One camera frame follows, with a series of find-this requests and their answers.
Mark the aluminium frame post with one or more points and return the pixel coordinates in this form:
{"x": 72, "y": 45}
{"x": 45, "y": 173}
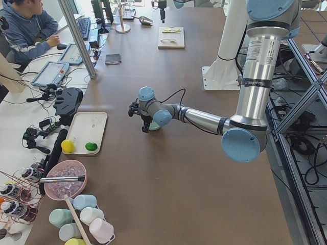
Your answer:
{"x": 71, "y": 22}

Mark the blue teach pendant far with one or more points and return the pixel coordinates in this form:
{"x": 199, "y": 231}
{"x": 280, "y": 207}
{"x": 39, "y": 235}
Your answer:
{"x": 71, "y": 55}

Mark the green lime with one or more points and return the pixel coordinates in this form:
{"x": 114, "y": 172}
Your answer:
{"x": 91, "y": 146}

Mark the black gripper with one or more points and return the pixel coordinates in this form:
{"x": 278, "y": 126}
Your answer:
{"x": 145, "y": 119}
{"x": 162, "y": 5}

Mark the blue teach pendant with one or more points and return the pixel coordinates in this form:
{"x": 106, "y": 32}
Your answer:
{"x": 71, "y": 55}
{"x": 51, "y": 74}

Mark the beige rabbit tray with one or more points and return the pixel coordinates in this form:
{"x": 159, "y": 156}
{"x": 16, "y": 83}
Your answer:
{"x": 87, "y": 127}

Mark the light green bowl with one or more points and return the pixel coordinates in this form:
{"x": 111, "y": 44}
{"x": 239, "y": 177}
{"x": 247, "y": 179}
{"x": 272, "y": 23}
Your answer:
{"x": 153, "y": 126}

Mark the person in grey hoodie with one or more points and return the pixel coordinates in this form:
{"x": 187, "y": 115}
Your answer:
{"x": 31, "y": 32}

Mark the bamboo cutting board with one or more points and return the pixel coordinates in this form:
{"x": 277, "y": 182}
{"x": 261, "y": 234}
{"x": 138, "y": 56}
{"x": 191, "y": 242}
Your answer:
{"x": 171, "y": 37}

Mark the white ceramic spoon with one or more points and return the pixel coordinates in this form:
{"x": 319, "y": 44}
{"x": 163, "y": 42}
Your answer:
{"x": 168, "y": 40}

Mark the metal scoop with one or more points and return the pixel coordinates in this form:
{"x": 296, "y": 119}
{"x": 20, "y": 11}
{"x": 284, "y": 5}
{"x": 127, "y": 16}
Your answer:
{"x": 144, "y": 20}

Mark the pink bowl with ice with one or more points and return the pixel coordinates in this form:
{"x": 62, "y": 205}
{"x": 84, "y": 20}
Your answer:
{"x": 68, "y": 168}

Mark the yellow lemon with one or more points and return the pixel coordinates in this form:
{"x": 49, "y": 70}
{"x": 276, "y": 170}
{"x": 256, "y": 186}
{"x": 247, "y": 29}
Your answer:
{"x": 67, "y": 146}

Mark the wooden mug tree stand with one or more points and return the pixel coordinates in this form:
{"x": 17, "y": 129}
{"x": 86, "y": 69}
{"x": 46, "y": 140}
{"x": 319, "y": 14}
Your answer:
{"x": 124, "y": 10}

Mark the blue teach pendant near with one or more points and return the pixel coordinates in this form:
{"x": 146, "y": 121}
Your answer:
{"x": 51, "y": 74}

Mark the grey folded cloth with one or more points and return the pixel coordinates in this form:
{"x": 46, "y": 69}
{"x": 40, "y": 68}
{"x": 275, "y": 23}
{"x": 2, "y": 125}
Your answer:
{"x": 113, "y": 59}

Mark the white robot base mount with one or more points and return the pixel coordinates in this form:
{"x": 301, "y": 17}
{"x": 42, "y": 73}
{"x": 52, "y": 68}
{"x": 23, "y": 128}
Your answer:
{"x": 223, "y": 74}

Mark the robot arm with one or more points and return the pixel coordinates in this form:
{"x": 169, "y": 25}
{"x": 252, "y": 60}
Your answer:
{"x": 228, "y": 98}

